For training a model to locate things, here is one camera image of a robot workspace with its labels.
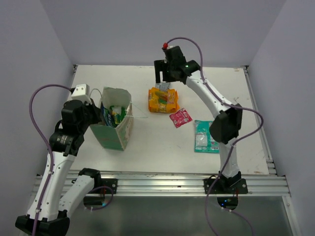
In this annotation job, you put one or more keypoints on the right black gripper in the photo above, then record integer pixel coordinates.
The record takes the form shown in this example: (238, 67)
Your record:
(160, 66)

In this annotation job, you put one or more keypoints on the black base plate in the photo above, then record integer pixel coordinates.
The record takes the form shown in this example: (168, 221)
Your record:
(105, 186)
(220, 187)

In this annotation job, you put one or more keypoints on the green snack packet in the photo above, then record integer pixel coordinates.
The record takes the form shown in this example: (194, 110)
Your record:
(118, 113)

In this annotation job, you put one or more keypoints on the orange yellow snack packet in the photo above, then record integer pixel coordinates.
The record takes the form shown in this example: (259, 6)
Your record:
(163, 101)

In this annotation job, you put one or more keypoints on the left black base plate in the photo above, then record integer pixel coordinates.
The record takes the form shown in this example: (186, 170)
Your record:
(105, 186)

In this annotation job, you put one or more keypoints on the aluminium mounting rail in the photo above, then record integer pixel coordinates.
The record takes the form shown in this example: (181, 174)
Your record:
(191, 185)

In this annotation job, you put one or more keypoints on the green paper bag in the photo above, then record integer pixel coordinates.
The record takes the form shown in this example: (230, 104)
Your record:
(115, 138)

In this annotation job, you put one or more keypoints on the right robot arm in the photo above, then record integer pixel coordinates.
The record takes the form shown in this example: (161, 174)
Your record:
(227, 117)

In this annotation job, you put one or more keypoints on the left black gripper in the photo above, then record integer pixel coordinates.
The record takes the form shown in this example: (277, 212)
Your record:
(96, 111)

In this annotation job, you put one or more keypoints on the teal candy packet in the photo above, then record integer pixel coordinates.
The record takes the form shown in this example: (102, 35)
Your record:
(204, 142)

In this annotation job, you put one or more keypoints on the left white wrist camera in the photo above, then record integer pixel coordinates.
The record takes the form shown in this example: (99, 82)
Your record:
(82, 93)

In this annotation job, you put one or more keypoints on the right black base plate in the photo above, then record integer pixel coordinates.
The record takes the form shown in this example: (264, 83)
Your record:
(220, 187)

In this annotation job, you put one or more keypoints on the pink snack packet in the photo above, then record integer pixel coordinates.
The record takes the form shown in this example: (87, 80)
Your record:
(180, 118)

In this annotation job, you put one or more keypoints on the dark blue chips packet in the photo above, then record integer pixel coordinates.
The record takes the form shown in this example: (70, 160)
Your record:
(108, 118)

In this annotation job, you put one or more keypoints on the grey snack packet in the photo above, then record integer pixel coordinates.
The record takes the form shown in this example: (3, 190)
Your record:
(163, 86)

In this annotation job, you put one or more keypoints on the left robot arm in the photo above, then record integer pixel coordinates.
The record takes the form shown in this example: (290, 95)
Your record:
(51, 210)

